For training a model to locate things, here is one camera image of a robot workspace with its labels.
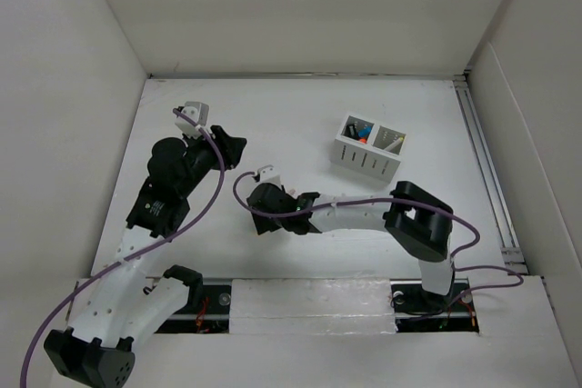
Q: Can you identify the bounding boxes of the blue-capped black highlighter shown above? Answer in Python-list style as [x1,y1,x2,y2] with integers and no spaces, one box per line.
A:
[359,125,373,136]

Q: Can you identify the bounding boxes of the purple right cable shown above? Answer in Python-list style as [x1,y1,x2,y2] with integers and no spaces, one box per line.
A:
[232,170,527,319]

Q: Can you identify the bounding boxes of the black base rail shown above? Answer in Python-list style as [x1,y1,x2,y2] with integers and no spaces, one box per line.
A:
[158,278,479,334]

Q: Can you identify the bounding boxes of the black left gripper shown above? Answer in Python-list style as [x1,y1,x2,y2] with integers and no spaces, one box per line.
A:
[178,124,246,197]

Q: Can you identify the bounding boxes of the white two-compartment pen holder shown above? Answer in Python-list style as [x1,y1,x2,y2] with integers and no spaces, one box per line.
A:
[330,113,406,184]

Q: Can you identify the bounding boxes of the aluminium rail right side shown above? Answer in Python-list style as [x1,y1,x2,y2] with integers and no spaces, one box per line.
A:
[453,75,529,274]

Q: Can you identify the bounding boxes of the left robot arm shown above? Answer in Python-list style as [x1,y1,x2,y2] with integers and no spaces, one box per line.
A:
[44,125,247,387]

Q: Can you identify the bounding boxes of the yellow-capped black highlighter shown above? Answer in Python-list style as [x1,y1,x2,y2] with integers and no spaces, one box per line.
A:
[343,124,359,141]

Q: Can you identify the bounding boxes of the purple cable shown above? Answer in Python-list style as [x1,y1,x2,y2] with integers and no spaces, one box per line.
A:
[18,106,227,388]
[232,170,527,319]

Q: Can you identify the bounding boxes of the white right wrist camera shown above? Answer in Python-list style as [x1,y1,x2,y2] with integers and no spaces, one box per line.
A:
[254,164,281,185]

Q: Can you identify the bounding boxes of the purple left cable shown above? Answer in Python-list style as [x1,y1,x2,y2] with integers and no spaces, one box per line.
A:
[18,106,227,388]

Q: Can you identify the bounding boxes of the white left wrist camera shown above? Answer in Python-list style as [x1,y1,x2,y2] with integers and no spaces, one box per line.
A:
[175,102,209,139]

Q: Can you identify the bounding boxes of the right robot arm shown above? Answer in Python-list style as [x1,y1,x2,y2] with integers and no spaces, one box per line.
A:
[246,181,455,310]

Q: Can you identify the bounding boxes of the white marker pale yellow cap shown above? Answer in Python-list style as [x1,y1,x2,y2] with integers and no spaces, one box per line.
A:
[385,136,405,152]

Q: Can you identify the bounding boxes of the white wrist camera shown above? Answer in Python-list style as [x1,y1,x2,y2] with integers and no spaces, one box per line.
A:
[175,102,209,139]
[254,164,281,185]

